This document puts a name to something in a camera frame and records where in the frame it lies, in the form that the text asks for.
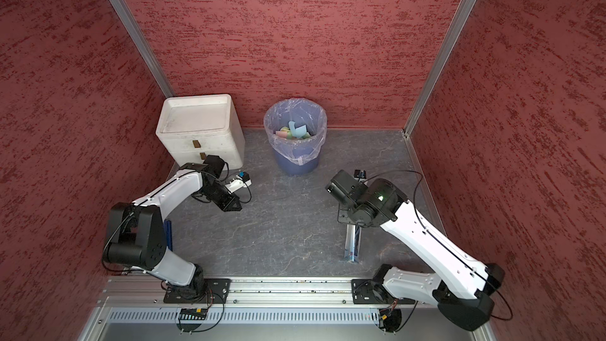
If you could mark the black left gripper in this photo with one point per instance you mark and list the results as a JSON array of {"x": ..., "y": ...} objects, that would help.
[{"x": 227, "y": 204}]

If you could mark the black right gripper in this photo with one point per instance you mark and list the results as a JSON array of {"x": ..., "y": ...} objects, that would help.
[{"x": 342, "y": 215}]

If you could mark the children's book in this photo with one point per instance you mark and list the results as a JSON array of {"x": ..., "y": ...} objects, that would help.
[{"x": 352, "y": 244}]

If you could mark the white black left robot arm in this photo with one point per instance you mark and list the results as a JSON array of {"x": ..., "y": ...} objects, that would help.
[{"x": 136, "y": 237}]

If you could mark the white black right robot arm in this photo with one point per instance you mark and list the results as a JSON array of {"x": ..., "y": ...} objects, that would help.
[{"x": 459, "y": 286}]

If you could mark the discarded sticky notes in bin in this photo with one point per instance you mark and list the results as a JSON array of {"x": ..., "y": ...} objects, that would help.
[{"x": 293, "y": 132}]

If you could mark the white three-drawer cabinet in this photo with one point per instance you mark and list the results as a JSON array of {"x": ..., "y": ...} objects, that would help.
[{"x": 212, "y": 120}]

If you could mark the clear plastic bin liner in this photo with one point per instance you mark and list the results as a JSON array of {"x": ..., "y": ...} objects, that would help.
[{"x": 296, "y": 144}]

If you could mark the blue trash bin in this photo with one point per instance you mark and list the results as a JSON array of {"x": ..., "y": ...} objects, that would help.
[{"x": 296, "y": 151}]

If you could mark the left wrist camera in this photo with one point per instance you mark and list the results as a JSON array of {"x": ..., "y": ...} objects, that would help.
[{"x": 239, "y": 181}]

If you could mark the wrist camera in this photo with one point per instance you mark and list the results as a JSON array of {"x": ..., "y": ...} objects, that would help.
[
  {"x": 239, "y": 181},
  {"x": 360, "y": 175}
]

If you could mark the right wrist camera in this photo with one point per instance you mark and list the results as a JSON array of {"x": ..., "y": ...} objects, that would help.
[{"x": 360, "y": 175}]

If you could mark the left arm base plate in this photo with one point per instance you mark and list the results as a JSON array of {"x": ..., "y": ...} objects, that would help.
[{"x": 210, "y": 292}]

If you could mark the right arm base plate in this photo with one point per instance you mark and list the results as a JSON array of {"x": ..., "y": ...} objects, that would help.
[{"x": 367, "y": 292}]

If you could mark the aluminium front rail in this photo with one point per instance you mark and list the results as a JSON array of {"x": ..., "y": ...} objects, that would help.
[{"x": 245, "y": 291}]

